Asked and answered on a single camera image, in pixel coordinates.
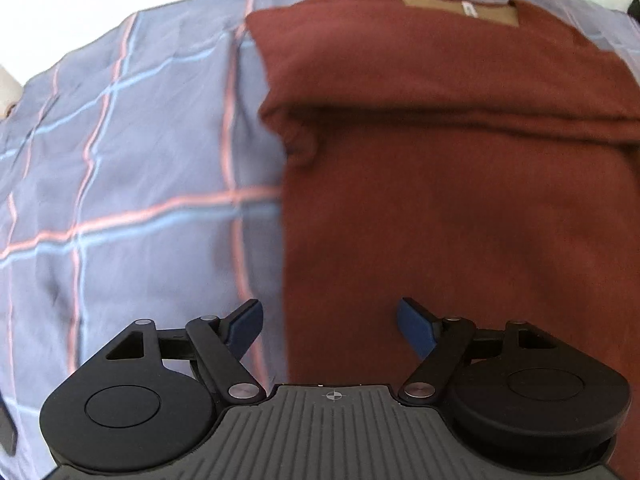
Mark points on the blue plaid bed sheet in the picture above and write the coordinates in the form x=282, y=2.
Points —
x=138, y=182

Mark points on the black smartphone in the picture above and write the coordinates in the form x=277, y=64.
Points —
x=8, y=430

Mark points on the maroon long-sleeve sweater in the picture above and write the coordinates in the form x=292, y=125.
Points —
x=486, y=165

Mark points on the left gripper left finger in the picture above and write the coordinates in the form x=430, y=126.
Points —
x=219, y=345

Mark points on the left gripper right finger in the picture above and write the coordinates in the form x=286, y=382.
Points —
x=441, y=345

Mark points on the white bedside furniture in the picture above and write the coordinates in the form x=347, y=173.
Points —
x=11, y=92

